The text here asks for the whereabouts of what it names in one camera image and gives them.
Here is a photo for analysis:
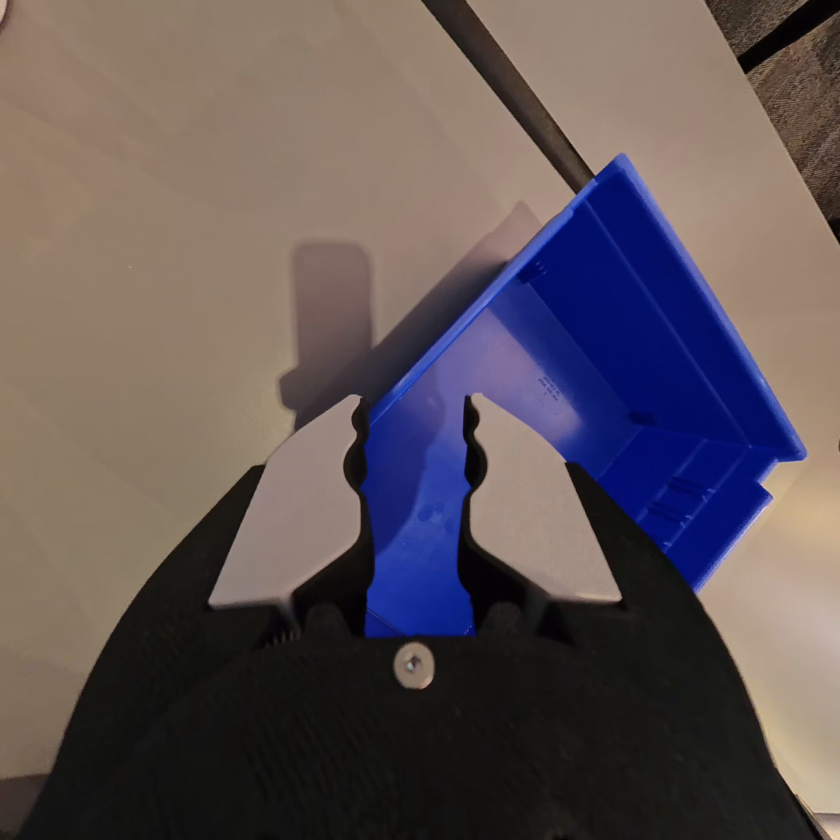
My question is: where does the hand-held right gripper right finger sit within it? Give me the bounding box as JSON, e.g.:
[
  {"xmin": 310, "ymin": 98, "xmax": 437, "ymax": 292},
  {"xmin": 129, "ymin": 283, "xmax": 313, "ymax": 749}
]
[{"xmin": 457, "ymin": 392, "xmax": 623, "ymax": 605}]

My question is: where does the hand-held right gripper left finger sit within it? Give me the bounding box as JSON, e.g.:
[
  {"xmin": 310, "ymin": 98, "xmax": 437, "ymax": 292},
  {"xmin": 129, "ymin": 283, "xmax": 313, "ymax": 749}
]
[{"xmin": 208, "ymin": 394, "xmax": 376, "ymax": 611}]

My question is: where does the blue plastic bin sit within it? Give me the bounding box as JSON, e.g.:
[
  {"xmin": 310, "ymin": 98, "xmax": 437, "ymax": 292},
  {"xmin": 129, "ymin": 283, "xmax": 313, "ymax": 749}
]
[{"xmin": 363, "ymin": 152, "xmax": 808, "ymax": 639}]

